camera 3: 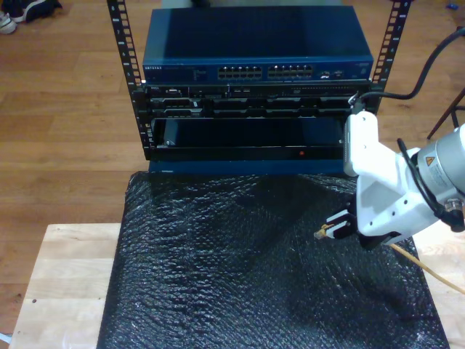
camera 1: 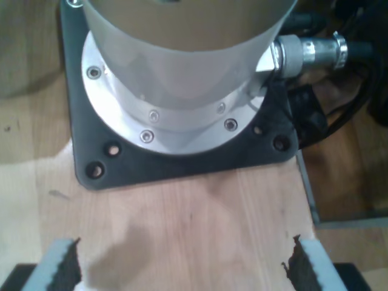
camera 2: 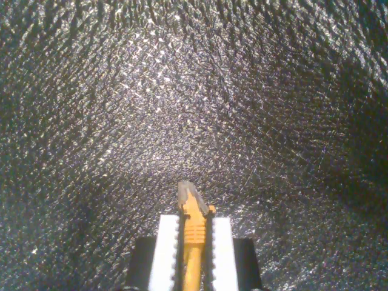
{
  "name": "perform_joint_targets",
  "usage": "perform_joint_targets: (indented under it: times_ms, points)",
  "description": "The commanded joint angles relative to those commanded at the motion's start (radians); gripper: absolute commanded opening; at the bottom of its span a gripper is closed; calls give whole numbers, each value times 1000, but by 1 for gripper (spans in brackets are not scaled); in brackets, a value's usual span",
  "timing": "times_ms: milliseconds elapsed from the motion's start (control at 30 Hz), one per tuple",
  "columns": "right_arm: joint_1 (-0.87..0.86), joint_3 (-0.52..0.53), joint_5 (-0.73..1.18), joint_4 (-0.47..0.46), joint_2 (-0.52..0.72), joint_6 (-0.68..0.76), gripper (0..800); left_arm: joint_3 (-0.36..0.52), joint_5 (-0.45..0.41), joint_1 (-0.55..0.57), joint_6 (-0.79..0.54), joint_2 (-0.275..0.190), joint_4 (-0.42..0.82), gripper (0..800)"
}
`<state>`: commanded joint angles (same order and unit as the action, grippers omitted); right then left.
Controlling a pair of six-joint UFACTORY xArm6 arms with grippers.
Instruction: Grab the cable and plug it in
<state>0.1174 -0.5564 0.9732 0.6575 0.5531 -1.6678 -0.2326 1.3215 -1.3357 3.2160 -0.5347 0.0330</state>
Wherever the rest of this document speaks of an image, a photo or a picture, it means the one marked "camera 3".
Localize black metal rack frame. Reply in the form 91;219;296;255
106;0;413;163

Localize black server chassis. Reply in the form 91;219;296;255
144;84;371;119

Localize black rack drawer tray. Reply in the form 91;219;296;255
145;116;349;161

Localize blue network switch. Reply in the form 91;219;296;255
142;6;374;85

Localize dark camera cable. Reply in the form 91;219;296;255
347;28;465;112

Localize dark sneaker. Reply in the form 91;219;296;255
6;0;63;23

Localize yellow network cable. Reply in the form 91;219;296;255
313;224;465;296

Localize blue metal base panel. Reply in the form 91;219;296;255
148;159;359;175

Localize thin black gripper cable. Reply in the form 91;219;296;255
397;137;465;233

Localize white sneaker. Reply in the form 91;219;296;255
0;10;18;36

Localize black bubble mat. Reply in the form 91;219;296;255
96;169;450;349

